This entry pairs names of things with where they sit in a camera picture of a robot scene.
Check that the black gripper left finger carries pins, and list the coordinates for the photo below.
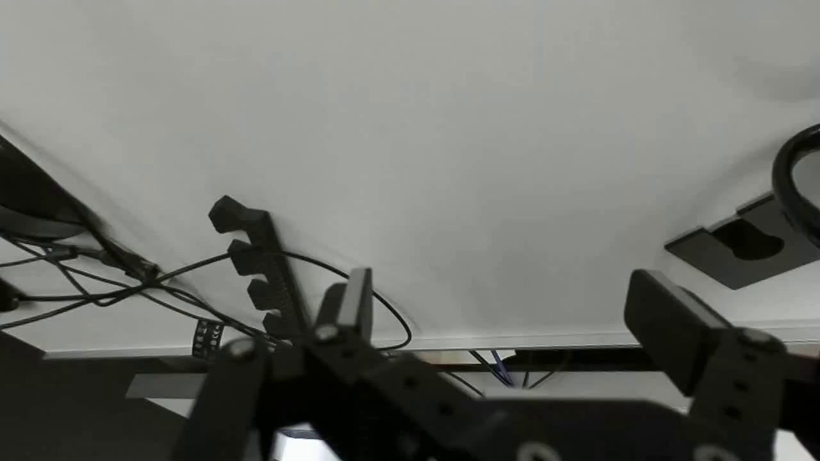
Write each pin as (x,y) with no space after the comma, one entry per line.
(353,298)

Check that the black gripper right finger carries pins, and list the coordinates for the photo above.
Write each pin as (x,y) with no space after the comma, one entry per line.
(673,324)

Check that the black flat square plate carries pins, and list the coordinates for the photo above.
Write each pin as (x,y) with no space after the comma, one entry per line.
(708,256)

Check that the black printed tag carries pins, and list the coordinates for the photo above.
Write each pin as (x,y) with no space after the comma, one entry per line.
(207,338)

